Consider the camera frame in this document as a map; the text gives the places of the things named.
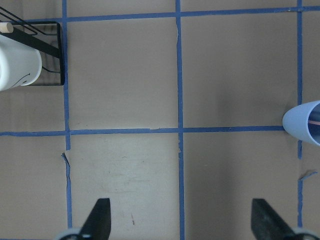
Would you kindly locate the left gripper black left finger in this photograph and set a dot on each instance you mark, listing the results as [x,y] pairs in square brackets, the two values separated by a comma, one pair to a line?
[98,223]

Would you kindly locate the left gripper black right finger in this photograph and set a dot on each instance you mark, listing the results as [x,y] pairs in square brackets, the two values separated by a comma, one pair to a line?
[266,223]

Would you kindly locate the light blue plastic cup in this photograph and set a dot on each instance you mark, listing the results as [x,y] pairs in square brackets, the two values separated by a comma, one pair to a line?
[295,122]

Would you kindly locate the white mug with face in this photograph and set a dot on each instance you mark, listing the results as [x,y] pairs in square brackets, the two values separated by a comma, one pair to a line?
[20,65]

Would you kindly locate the black wire mug rack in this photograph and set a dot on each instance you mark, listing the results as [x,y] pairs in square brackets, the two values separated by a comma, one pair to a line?
[44,36]

